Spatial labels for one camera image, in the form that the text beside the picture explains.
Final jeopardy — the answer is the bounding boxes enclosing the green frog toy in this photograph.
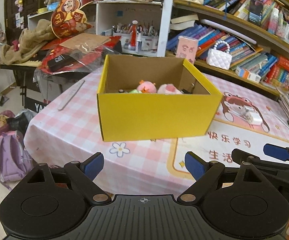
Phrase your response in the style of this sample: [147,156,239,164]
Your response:
[129,89,142,94]

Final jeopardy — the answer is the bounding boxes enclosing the black binder clip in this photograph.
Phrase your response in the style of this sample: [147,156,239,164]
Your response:
[181,83,195,94]

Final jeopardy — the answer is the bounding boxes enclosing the pink toy with orange spikes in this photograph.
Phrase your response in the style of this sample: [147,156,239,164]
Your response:
[136,80,157,93]

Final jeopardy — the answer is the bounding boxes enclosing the white charger block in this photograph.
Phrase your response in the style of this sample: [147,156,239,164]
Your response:
[244,107,263,125]

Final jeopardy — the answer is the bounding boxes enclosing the pink checkered table mat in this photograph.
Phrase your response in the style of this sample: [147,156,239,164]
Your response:
[24,64,289,196]

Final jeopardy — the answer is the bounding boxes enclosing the purple backpack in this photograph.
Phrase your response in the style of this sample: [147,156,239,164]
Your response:
[0,131,36,190]

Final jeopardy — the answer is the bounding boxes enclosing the metal ruler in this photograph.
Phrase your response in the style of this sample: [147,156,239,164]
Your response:
[57,79,85,111]

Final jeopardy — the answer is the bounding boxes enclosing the orange white small box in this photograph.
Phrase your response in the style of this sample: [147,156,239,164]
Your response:
[235,67,261,83]

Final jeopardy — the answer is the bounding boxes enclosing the red dictionary books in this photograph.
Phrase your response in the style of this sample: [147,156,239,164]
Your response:
[264,56,289,87]

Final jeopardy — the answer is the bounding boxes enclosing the pink plush pig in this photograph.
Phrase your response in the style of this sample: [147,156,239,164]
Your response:
[157,83,183,95]

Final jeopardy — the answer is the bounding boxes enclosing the yellow cardboard box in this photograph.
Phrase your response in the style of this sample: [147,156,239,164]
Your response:
[97,55,223,142]

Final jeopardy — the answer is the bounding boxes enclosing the row of blue books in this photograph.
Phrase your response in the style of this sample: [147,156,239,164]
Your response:
[167,22,278,81]

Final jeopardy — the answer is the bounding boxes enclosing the black rectangular box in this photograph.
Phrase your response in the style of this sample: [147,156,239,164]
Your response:
[47,54,75,72]

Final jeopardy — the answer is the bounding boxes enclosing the white quilted pearl handbag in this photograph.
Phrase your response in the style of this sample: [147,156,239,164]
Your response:
[206,40,232,70]

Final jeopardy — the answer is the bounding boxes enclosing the wooden bookshelf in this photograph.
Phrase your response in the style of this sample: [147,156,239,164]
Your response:
[166,0,289,100]

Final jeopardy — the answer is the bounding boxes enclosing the pink cylindrical container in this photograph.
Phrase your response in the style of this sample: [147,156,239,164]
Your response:
[176,36,199,64]

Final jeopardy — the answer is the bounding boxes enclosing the brown cardboard sheet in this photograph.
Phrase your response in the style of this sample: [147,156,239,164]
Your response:
[60,33,110,53]

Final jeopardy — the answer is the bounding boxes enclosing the red white figurine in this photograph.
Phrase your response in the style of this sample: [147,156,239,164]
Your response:
[130,20,138,50]

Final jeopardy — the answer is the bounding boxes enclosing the white pen holder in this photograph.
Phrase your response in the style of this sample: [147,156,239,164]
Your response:
[113,33,159,52]

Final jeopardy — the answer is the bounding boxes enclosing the beige cloth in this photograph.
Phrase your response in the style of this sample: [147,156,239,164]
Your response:
[0,19,56,65]

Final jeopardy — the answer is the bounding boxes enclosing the red cartoon paper decoration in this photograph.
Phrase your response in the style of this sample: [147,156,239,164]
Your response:
[51,0,93,38]

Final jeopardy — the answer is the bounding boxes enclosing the white shelf unit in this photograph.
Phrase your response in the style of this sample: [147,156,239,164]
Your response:
[27,0,165,57]

